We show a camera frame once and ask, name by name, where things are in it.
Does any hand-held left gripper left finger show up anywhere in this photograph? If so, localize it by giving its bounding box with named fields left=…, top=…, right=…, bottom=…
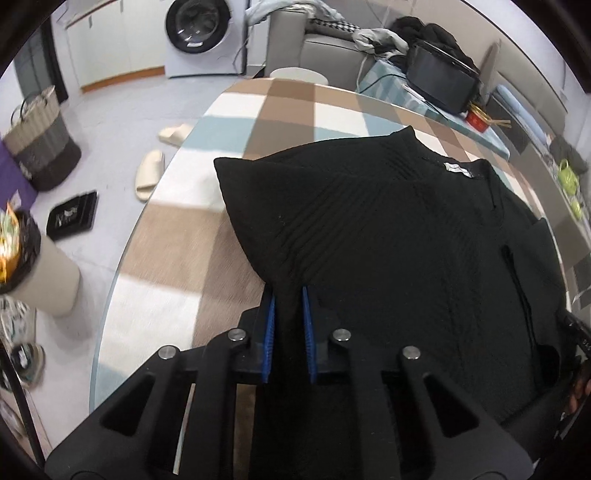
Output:
left=44, top=282, right=278, bottom=480

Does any beige slipper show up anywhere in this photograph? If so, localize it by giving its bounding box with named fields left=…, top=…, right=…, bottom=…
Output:
left=134, top=150, right=166, bottom=202
left=158, top=124, right=195, bottom=148

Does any pile of black clothes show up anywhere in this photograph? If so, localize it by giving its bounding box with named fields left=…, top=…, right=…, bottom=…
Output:
left=392, top=16, right=481, bottom=75

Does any grey side table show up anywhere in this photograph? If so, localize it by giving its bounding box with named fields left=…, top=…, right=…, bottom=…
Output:
left=508, top=152, right=591, bottom=278

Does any dark grey cloth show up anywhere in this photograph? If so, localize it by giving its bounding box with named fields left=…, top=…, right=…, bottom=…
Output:
left=549, top=136, right=591, bottom=174

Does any houndstooth cushion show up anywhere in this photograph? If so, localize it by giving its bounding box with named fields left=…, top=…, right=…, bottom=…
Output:
left=307, top=16, right=356, bottom=33

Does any white round stool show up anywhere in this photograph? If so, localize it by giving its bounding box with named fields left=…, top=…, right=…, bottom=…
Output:
left=269, top=67, right=329, bottom=86

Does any purple bag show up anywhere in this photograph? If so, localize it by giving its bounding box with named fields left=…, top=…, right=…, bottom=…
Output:
left=0, top=138, right=38, bottom=217

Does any black knit sweater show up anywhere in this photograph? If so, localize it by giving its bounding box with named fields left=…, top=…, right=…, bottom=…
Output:
left=213, top=126, right=575, bottom=480

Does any dark door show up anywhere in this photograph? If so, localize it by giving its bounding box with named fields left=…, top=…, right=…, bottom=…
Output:
left=39, top=18, right=70, bottom=103

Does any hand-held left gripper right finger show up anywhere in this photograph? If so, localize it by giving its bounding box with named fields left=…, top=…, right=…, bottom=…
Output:
left=301, top=285, right=541, bottom=480

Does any light grey garment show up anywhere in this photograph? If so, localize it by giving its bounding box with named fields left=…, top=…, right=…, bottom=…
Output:
left=245, top=0, right=345, bottom=26

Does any white floor cabinet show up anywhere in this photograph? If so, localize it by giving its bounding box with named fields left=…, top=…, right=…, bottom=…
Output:
left=65, top=0, right=166, bottom=92

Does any black plastic tray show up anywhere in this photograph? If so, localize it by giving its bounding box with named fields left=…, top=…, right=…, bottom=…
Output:
left=47, top=190, right=99, bottom=241

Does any grey and teal sneaker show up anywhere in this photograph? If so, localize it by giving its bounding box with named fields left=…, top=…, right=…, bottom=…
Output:
left=0, top=342, right=47, bottom=388

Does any black case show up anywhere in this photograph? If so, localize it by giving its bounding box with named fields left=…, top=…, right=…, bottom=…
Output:
left=406, top=39, right=481, bottom=115

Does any white washing machine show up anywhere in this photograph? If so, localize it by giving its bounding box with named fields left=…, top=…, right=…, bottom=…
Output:
left=164, top=0, right=250, bottom=79

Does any grey and white garment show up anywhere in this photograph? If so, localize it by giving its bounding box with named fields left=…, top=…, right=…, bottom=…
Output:
left=353, top=28, right=409, bottom=55

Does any grey sofa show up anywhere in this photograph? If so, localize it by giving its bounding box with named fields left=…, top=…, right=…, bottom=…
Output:
left=265, top=9, right=384, bottom=88

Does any beige trash bin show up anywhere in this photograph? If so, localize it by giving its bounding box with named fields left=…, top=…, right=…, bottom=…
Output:
left=0, top=203, right=83, bottom=318

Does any red tin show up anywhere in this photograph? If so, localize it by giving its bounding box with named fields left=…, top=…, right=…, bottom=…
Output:
left=465, top=108, right=491, bottom=134

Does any woven laundry basket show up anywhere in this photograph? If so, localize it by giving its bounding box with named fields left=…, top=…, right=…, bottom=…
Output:
left=4, top=85, right=83, bottom=192

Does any person's right hand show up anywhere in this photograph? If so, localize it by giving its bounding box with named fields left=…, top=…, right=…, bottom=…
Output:
left=569, top=369, right=591, bottom=416

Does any light blue folded towel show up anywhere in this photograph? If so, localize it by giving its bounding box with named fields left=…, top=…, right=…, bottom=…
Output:
left=494, top=83, right=550, bottom=148

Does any teal cloth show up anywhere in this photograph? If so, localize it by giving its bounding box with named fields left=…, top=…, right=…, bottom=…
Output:
left=360, top=60, right=511, bottom=158

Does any black cable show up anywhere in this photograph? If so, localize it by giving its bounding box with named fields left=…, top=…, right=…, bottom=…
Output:
left=0, top=346, right=47, bottom=462

